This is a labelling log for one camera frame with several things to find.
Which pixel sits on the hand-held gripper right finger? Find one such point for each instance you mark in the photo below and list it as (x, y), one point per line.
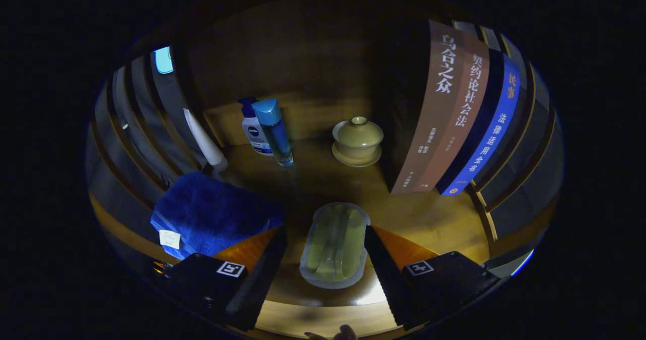
(391, 284)

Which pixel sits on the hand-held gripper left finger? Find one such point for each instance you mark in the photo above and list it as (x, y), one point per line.
(262, 284)

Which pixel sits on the green scrub brush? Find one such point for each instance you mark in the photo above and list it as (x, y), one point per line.
(333, 244)

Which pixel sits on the wooden countertop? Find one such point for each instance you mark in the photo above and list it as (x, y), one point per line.
(429, 214)

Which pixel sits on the brown wooden cabinet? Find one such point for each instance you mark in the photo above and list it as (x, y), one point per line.
(303, 52)

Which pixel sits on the folded blue towel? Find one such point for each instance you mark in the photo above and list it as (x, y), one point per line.
(212, 214)

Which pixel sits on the beige lidded teacup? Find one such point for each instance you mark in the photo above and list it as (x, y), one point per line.
(357, 138)

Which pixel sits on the white blue lotion bottle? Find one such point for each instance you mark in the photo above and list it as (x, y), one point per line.
(255, 133)

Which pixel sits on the clear blue bottle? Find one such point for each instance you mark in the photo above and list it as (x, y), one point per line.
(275, 133)

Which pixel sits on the white tube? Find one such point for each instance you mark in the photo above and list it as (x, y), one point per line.
(204, 140)

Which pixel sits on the reddish brown book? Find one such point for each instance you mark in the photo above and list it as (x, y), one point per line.
(464, 113)

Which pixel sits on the dark brown book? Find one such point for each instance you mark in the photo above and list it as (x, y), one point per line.
(434, 103)

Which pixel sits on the blue book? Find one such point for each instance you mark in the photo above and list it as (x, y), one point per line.
(497, 123)

